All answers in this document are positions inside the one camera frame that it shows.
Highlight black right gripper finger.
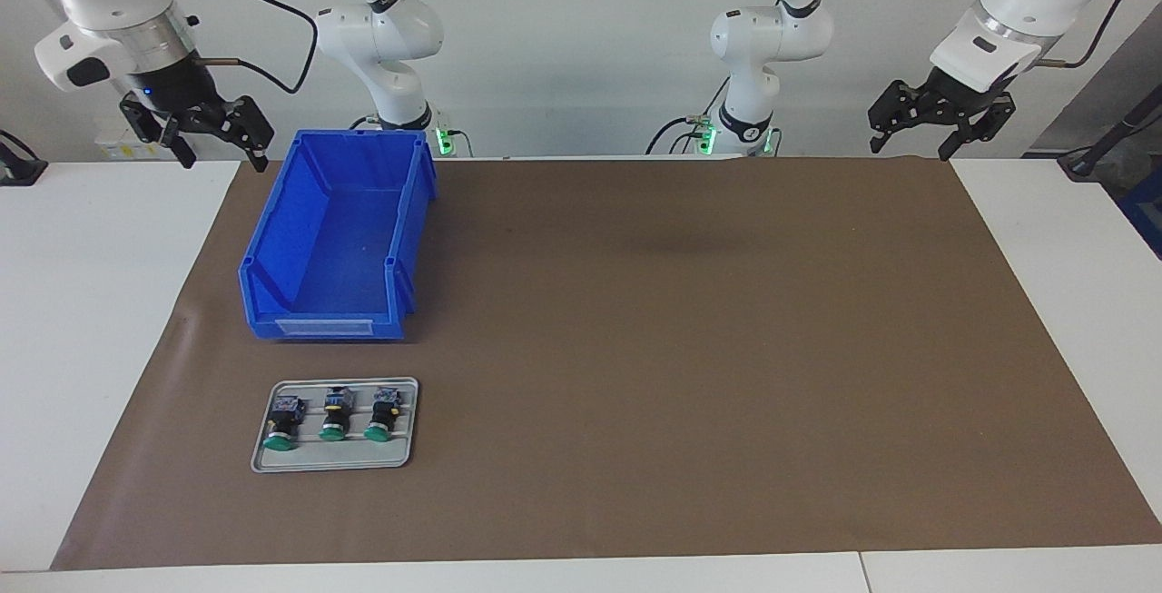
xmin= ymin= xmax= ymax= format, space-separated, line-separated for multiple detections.
xmin=121 ymin=94 xmax=196 ymax=169
xmin=204 ymin=96 xmax=275 ymax=173

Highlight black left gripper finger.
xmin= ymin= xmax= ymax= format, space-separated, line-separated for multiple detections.
xmin=869 ymin=80 xmax=931 ymax=154
xmin=940 ymin=94 xmax=1015 ymax=162

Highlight green push button switch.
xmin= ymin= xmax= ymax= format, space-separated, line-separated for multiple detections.
xmin=364 ymin=386 xmax=404 ymax=442
xmin=319 ymin=387 xmax=355 ymax=442
xmin=263 ymin=396 xmax=307 ymax=452

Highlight black tripod leg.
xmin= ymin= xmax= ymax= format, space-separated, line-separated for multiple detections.
xmin=1058 ymin=83 xmax=1162 ymax=181

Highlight black clamp stand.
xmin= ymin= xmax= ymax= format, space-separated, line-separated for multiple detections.
xmin=0 ymin=130 xmax=48 ymax=187

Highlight blue plastic storage bin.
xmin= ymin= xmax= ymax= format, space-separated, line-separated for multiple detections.
xmin=238 ymin=128 xmax=438 ymax=341

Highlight blue crate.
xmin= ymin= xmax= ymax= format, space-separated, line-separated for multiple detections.
xmin=1118 ymin=166 xmax=1162 ymax=260

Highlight grey metal tray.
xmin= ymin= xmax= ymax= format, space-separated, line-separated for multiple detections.
xmin=251 ymin=378 xmax=419 ymax=474

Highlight brown table mat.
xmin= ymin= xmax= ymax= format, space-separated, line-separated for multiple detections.
xmin=50 ymin=155 xmax=1162 ymax=571

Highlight white wall socket strip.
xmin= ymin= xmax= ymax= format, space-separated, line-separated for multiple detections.
xmin=95 ymin=116 xmax=178 ymax=161

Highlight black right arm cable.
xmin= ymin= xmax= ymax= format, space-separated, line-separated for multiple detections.
xmin=186 ymin=0 xmax=332 ymax=94

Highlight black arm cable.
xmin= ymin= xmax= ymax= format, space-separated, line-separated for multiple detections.
xmin=822 ymin=0 xmax=1162 ymax=69
xmin=186 ymin=0 xmax=332 ymax=94

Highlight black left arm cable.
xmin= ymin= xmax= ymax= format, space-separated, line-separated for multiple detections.
xmin=822 ymin=0 xmax=1162 ymax=69

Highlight black arm base cables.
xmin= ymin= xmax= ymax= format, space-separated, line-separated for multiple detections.
xmin=646 ymin=75 xmax=727 ymax=155

